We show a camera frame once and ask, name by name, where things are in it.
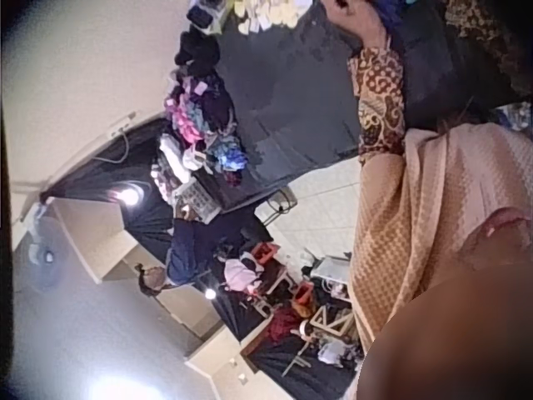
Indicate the white wooden frame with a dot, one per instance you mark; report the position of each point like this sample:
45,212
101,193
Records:
333,323

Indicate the white power strip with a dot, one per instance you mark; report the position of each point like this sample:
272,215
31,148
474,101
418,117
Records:
121,125

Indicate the person's left hand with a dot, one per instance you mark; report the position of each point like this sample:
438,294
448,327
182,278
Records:
361,26

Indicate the dark red cloth heap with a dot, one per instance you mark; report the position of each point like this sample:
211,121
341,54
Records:
283,327

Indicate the metal frame stool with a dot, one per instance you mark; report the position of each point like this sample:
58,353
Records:
282,205

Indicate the heap of mixed clothes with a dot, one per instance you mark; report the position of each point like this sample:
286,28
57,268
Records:
208,112

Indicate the white storage crate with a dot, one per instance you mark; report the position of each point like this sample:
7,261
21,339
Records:
333,273

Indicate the red basket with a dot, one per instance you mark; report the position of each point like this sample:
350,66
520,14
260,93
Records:
264,253
303,298

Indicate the blue cloth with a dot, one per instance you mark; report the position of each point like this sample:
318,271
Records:
389,9

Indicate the white basket with dark items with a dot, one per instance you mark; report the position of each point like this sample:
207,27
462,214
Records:
204,16

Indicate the white lattice basket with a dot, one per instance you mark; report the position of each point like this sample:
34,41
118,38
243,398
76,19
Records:
195,202

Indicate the bright lamp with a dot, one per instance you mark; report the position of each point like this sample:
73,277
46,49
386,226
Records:
127,196

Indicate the person's left fingers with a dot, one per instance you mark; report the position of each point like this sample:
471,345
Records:
335,9

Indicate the pink cloth heap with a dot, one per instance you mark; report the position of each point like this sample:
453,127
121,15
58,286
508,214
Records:
241,273

